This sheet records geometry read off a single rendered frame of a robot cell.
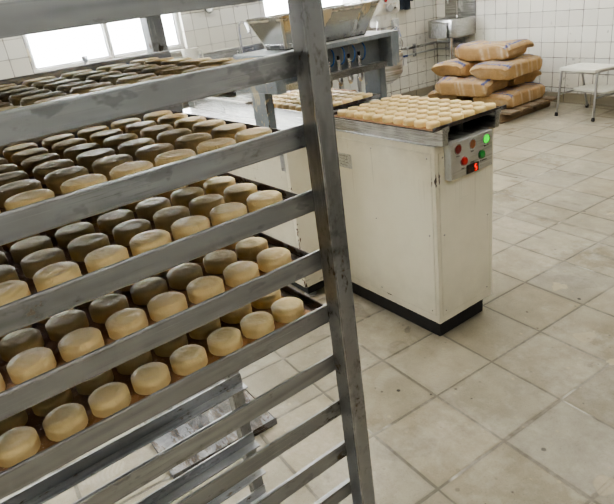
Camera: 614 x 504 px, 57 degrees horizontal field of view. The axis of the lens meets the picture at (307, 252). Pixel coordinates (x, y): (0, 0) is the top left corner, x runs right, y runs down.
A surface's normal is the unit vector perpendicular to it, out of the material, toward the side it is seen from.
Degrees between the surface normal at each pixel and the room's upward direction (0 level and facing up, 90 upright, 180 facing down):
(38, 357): 0
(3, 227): 90
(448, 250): 90
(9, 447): 0
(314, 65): 90
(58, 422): 0
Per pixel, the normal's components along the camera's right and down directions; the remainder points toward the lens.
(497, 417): -0.13, -0.90
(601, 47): -0.82, 0.33
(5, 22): 0.61, 0.26
